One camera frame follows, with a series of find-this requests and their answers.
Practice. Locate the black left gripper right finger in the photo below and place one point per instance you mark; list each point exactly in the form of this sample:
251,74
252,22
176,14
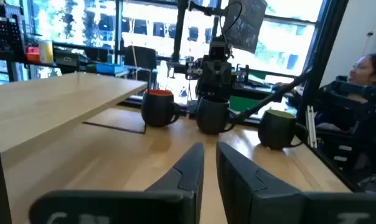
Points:
253,193

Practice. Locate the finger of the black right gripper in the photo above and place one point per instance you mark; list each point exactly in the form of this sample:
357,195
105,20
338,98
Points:
241,74
192,71

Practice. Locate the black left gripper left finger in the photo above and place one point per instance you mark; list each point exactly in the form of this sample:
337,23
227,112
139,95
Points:
175,193

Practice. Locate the black mug orange interior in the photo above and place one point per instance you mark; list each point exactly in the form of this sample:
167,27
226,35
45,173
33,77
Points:
158,110

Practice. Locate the black mug green interior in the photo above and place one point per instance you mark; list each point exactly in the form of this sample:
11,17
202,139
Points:
276,130

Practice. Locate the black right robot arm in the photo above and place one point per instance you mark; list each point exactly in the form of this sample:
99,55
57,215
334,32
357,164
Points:
214,90

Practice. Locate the green mat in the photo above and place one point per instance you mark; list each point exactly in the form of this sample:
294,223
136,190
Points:
242,104

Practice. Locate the black monitor pole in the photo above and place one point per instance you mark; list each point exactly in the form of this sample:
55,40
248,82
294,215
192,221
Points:
179,31

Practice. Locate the dark monitor board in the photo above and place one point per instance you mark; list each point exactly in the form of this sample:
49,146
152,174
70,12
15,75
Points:
247,25

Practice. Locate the black chair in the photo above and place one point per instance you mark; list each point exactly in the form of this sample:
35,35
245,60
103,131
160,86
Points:
141,57

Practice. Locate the blue box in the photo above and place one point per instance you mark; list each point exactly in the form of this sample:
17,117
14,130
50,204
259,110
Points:
111,68

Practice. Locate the black drawer cart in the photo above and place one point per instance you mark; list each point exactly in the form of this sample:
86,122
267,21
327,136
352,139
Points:
343,149

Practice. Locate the person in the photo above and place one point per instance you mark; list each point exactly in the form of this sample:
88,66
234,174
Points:
362,71

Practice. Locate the black case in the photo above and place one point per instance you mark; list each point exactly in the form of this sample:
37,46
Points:
66,58

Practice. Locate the wooden shelf with black legs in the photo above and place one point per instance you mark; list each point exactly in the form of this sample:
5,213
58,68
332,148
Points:
51,102

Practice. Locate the pale yellow container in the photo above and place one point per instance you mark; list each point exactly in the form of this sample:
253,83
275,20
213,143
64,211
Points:
46,51

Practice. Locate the red box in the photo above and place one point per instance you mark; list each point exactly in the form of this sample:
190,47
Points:
33,55

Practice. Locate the black pegboard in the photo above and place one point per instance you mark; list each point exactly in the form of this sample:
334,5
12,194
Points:
4,37

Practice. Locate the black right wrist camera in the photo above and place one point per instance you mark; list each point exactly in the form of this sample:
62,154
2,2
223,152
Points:
219,49

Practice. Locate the black rig post with brace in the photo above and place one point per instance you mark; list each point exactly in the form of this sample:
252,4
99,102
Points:
322,62

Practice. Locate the white bracket strip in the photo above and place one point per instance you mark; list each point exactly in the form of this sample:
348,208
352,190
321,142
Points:
311,130

